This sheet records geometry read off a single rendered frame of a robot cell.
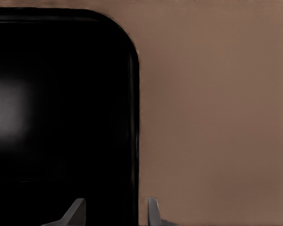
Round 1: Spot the black tray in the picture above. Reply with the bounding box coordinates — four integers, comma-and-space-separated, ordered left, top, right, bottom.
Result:
0, 6, 141, 226

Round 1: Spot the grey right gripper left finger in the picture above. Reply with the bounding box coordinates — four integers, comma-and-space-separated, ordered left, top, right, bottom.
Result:
41, 198, 87, 226

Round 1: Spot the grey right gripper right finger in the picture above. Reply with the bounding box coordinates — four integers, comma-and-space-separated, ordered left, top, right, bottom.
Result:
147, 197, 180, 226

